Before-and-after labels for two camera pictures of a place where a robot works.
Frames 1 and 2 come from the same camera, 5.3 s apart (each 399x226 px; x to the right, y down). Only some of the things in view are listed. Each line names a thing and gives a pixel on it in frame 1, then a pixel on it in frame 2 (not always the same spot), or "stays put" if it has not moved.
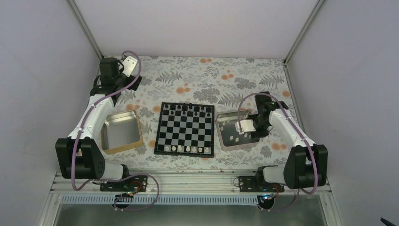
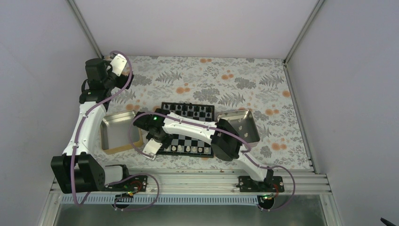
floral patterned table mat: (223, 81) stays put
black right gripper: (264, 133) → (169, 140)
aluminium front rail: (180, 183) stays put
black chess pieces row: (189, 108) stays put
